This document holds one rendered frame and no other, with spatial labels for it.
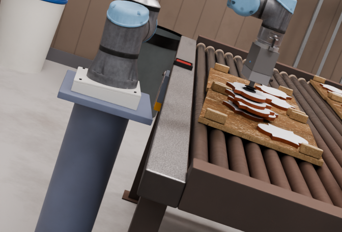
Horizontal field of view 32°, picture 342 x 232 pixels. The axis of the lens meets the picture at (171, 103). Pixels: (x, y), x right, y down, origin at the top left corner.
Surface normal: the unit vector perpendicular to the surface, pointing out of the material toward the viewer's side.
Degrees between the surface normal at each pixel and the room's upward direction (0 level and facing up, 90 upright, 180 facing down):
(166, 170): 0
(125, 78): 69
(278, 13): 90
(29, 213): 0
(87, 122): 90
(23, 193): 0
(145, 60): 94
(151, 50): 94
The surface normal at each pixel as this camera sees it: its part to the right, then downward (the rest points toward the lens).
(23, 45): 0.24, 0.39
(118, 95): 0.07, 0.28
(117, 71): 0.21, -0.04
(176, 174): 0.33, -0.91
